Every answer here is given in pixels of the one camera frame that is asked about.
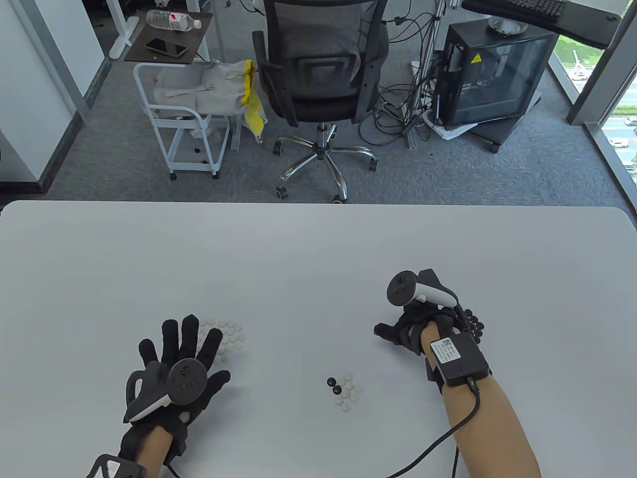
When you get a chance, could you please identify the person's left hand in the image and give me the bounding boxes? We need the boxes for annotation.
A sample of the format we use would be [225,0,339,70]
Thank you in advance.
[121,314,232,466]

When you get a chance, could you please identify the person's right hand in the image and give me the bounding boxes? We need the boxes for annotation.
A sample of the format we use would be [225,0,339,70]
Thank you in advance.
[374,305,463,357]

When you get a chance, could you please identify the cluster of white go stones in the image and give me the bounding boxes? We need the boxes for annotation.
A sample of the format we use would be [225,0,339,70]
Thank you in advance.
[198,319,247,364]

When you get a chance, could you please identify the cluster of black go stones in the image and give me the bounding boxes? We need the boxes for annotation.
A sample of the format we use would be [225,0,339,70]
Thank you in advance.
[464,309,484,344]

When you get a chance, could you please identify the pile of mixed go stones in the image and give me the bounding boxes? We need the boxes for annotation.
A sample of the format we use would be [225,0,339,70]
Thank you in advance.
[327,372,364,413]

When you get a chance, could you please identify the person's right forearm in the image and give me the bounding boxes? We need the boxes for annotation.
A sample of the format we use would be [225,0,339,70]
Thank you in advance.
[421,323,542,478]

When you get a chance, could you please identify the black and white VR controller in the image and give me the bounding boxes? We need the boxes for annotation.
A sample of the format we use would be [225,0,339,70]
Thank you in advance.
[124,358,208,423]
[387,269,458,308]

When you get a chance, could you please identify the black labelled wrist box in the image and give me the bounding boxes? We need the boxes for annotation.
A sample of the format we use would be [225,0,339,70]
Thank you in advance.
[425,333,492,396]

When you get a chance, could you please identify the black cross-braced wrist module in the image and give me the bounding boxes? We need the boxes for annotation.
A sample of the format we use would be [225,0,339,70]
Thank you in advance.
[87,454,147,478]

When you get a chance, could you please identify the white papers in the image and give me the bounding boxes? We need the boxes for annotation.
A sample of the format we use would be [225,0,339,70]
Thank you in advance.
[425,112,478,142]

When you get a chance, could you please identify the dark rolling computer stand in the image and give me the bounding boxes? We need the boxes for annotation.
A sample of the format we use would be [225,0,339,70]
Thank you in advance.
[473,95,543,154]

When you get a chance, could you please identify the yellow plastic bag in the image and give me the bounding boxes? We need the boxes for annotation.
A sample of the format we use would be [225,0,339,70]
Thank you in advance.
[240,60,268,144]

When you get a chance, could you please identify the black mesh office chair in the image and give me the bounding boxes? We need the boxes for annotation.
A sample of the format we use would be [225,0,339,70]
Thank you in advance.
[251,0,391,204]

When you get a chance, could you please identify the black computer tower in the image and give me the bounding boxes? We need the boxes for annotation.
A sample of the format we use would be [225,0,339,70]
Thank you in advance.
[434,21,559,131]

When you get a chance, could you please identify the white metal cart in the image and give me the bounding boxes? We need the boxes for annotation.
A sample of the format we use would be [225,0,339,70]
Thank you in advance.
[133,62,230,180]

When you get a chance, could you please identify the grey fabric bag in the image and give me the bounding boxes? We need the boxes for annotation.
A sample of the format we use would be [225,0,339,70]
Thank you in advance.
[153,61,252,118]

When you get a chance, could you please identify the silver bowl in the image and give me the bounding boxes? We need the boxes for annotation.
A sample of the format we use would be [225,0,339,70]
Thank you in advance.
[489,15,528,36]

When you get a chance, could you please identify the black keyboard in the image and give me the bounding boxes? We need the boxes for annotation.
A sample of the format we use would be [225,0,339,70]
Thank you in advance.
[463,0,568,23]

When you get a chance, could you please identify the black smartphone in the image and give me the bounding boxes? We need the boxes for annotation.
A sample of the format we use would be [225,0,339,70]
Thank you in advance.
[145,38,189,57]

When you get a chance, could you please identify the brown side table top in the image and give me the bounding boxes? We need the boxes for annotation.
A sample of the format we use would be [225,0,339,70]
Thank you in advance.
[124,10,213,64]

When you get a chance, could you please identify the white desk leg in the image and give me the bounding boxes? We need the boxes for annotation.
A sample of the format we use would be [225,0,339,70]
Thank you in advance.
[106,0,141,60]

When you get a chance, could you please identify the clear plastic water bottle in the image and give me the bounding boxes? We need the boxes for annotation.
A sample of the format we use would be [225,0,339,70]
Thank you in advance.
[146,9,202,31]

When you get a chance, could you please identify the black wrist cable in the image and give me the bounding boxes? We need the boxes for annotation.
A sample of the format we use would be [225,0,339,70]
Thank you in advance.
[386,377,482,478]

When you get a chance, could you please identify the tangle of black cables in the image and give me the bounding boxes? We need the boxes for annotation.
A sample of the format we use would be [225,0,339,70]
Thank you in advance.
[359,0,448,147]

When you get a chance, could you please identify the aluminium frame post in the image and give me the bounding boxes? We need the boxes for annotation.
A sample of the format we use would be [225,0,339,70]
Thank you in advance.
[406,0,448,150]

